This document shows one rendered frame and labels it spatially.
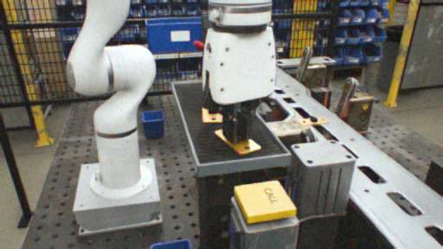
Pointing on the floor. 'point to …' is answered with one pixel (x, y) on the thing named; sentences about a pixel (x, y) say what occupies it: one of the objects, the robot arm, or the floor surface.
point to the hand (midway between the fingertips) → (236, 126)
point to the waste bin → (389, 49)
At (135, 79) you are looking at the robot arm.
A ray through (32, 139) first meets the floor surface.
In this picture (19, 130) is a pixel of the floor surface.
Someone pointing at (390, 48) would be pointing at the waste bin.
